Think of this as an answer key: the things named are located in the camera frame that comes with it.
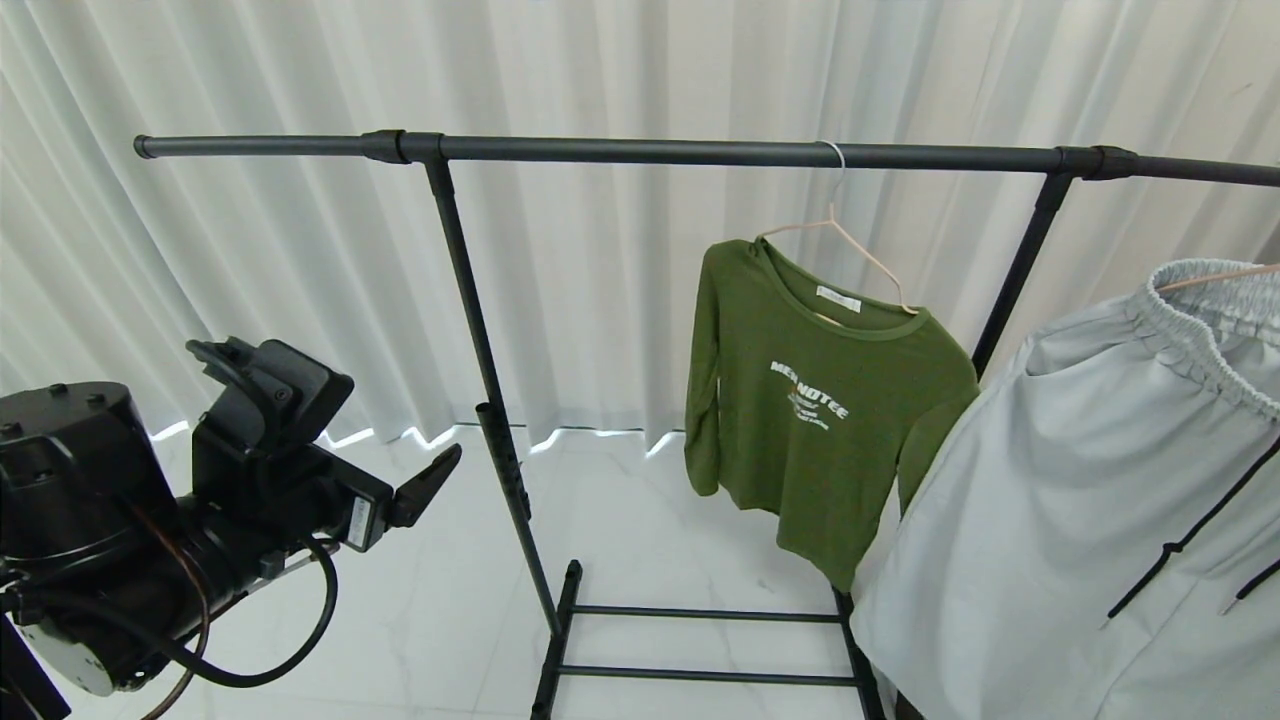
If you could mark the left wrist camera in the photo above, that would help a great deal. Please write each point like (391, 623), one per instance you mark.
(280, 400)

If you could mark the pink clothes hanger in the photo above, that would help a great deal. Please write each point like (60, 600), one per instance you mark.
(1220, 275)
(870, 265)

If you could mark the white curtain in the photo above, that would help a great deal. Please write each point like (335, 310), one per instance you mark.
(250, 250)

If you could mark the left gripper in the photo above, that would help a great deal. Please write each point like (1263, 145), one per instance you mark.
(350, 510)

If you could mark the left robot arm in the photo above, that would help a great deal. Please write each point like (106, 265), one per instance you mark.
(80, 470)

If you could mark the pale grey shorts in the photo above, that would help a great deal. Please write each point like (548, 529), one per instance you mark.
(1050, 500)

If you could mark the black clothes rack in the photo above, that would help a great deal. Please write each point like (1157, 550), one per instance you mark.
(650, 152)

